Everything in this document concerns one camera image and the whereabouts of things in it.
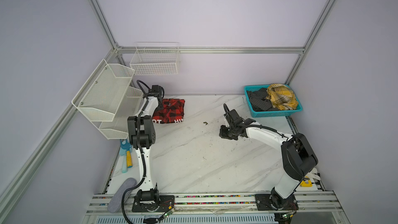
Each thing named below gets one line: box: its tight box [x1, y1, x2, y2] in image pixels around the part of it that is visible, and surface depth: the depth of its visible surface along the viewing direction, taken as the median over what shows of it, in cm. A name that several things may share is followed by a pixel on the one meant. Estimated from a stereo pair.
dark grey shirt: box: [246, 87, 280, 112], surface depth 106 cm
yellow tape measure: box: [299, 179, 313, 188], surface depth 80 cm
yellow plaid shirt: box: [265, 83, 299, 111], surface depth 107 cm
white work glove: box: [306, 167, 321, 184], surface depth 84 cm
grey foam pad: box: [107, 177, 138, 214], surface depth 74 cm
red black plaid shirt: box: [151, 98, 186, 124], surface depth 106 cm
